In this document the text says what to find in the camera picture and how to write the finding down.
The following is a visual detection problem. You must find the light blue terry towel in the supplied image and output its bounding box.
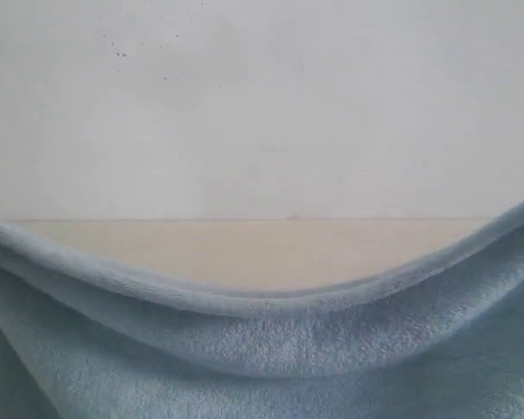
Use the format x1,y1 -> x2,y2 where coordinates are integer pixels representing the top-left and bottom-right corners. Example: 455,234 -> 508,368
0,202 -> 524,418

